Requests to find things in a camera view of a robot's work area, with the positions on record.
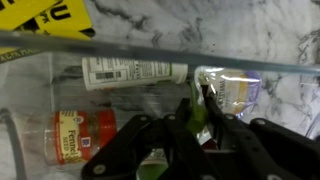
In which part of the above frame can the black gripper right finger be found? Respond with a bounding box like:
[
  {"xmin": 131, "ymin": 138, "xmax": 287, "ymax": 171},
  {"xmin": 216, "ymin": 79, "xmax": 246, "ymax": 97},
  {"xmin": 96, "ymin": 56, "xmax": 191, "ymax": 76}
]
[{"xmin": 201, "ymin": 84, "xmax": 320, "ymax": 180}]

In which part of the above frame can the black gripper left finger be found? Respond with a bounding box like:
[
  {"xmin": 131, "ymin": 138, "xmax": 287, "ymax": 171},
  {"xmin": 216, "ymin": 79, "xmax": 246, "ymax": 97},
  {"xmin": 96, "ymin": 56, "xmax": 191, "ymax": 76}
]
[{"xmin": 81, "ymin": 98, "xmax": 218, "ymax": 180}]

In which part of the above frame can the clear plastic container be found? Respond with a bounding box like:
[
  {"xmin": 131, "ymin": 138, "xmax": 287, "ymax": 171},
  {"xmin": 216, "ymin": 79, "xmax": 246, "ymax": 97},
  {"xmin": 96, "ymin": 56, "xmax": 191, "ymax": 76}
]
[{"xmin": 0, "ymin": 29, "xmax": 320, "ymax": 180}]

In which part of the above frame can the yellow black printed packet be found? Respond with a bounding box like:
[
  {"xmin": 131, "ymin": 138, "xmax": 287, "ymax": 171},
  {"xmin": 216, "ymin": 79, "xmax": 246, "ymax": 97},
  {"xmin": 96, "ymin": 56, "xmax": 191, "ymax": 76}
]
[{"xmin": 0, "ymin": 0, "xmax": 97, "ymax": 65}]

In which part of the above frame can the fennel seed spice jar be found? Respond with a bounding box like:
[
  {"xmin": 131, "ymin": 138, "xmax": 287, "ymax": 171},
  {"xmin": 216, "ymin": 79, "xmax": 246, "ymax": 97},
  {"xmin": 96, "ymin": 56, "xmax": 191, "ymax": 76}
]
[{"xmin": 22, "ymin": 108, "xmax": 119, "ymax": 167}]

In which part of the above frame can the clear plastic bag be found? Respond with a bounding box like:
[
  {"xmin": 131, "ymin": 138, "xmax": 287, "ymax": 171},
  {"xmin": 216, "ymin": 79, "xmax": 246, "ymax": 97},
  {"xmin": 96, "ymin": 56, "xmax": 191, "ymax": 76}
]
[{"xmin": 194, "ymin": 65, "xmax": 263, "ymax": 117}]

